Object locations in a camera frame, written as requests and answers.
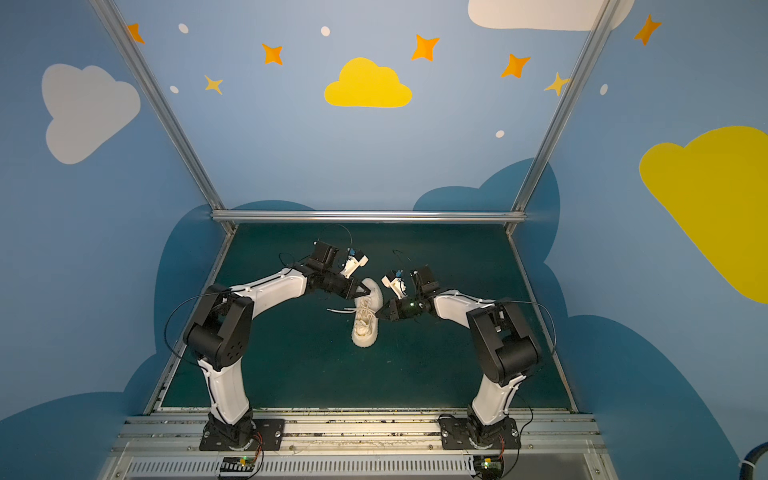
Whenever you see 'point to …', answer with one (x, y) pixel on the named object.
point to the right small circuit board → (488, 467)
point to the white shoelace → (348, 310)
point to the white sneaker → (365, 324)
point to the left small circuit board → (237, 464)
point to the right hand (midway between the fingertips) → (380, 312)
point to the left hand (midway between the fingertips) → (367, 288)
